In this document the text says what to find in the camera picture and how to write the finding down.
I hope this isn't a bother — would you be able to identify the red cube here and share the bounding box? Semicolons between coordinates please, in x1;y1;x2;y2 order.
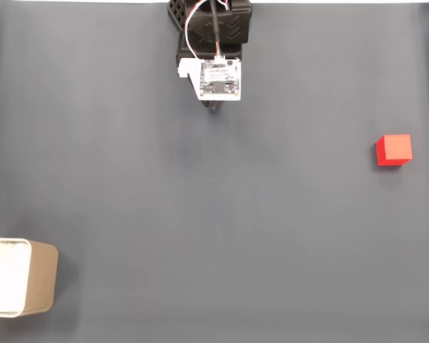
375;134;414;167

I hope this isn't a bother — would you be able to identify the beige metal tin box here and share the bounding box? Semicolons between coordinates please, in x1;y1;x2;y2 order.
0;237;60;319

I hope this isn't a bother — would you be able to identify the white tissue paper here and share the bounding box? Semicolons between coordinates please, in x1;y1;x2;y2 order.
0;239;30;314

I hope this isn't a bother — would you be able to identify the red white black servo wire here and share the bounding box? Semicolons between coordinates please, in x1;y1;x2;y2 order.
184;0;233;59

